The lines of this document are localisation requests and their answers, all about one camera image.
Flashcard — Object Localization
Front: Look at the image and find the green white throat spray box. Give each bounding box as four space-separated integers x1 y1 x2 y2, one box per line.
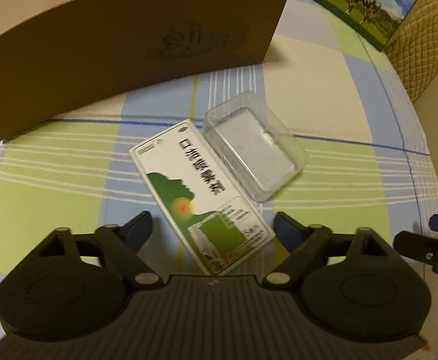
129 119 274 275

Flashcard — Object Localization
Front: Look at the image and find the clear plastic tray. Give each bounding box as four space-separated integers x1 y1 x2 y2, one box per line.
203 92 309 203

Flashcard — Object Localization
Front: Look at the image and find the checkered bed sheet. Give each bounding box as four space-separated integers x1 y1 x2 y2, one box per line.
0 0 438 350

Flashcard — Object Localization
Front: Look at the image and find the beige quilted cushion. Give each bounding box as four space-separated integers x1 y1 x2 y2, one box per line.
385 0 438 102

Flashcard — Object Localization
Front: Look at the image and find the brown storage box white inside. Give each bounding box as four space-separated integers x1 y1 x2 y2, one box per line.
0 0 287 140

